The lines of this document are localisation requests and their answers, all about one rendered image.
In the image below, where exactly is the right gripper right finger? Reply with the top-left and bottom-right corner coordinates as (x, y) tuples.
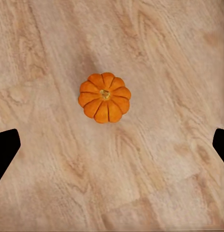
(212, 128), (224, 162)

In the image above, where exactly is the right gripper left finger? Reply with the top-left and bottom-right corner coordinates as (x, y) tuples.
(0, 129), (21, 179)

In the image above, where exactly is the pumpkin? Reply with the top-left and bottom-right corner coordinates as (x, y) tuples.
(78, 72), (131, 123)

